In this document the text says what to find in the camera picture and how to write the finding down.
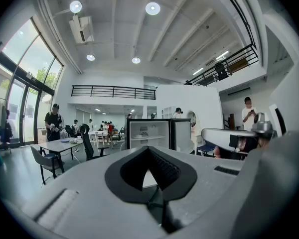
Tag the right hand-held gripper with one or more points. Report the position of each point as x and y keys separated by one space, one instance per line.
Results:
x=221 y=134

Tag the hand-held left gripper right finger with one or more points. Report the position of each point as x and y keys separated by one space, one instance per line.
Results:
x=179 y=178

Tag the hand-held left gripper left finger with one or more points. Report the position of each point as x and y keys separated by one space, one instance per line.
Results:
x=114 y=178

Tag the small black fridge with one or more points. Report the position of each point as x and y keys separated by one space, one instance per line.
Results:
x=149 y=127

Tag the blue seat chair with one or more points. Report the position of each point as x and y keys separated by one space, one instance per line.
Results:
x=206 y=148

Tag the grey metal device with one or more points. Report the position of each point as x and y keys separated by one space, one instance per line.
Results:
x=262 y=127

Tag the black mesh office chair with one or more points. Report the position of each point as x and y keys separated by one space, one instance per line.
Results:
x=88 y=143

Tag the group of people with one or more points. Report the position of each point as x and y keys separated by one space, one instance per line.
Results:
x=107 y=127

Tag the white rectangular table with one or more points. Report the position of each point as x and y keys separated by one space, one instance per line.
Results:
x=61 y=144

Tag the black balcony railing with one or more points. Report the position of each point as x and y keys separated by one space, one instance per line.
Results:
x=114 y=91
x=226 y=67

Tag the grey shell chair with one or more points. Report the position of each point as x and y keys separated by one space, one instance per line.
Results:
x=43 y=159

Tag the glass entrance door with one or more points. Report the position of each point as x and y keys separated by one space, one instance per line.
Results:
x=25 y=113

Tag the round ceiling lamp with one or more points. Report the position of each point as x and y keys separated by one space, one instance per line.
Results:
x=75 y=6
x=90 y=57
x=152 y=8
x=136 y=60

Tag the clothes rack with garments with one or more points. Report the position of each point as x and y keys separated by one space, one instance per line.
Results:
x=0 y=123

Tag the white ceiling air conditioner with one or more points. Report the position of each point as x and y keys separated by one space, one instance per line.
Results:
x=81 y=29

